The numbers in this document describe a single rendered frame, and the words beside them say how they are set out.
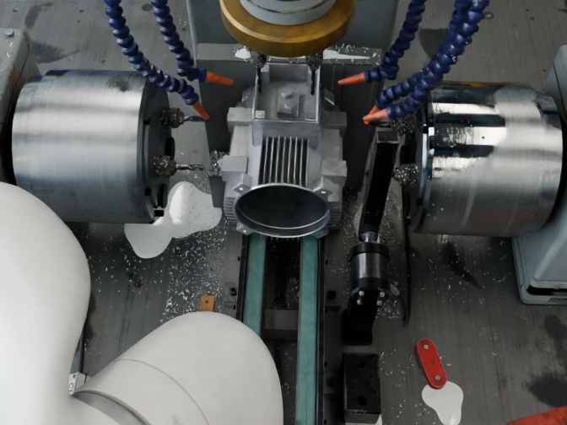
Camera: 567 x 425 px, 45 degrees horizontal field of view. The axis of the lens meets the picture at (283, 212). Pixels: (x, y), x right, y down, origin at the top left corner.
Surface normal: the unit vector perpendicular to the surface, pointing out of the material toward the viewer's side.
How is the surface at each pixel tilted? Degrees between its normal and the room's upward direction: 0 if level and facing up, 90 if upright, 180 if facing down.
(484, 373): 0
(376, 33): 90
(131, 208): 84
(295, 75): 90
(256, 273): 0
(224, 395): 51
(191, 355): 28
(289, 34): 0
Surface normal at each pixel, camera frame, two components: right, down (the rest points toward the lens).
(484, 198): -0.04, 0.55
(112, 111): -0.01, -0.33
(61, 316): 0.41, -0.58
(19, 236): 0.26, -0.44
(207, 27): -0.04, 0.84
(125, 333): 0.00, -0.54
